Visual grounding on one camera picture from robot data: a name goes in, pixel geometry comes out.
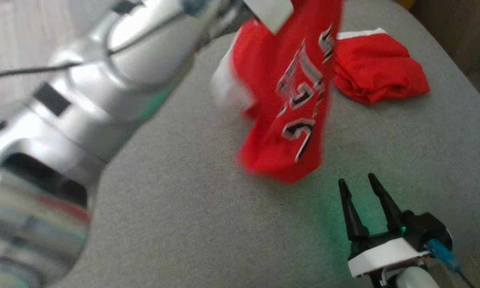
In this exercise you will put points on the plain red garment white trim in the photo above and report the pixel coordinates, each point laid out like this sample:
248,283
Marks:
378,68

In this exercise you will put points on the left arm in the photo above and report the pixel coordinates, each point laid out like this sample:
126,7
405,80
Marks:
84,100

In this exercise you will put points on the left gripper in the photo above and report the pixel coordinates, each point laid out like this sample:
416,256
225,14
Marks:
270,12

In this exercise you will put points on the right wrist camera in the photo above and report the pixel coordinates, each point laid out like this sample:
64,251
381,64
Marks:
428,228

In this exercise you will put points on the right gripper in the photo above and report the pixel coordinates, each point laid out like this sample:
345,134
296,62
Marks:
384,256

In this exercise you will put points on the grey sofa seat cushion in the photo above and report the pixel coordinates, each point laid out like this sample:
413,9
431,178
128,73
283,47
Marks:
184,208

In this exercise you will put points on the red jersey with lettering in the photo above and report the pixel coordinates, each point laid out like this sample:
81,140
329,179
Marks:
288,120

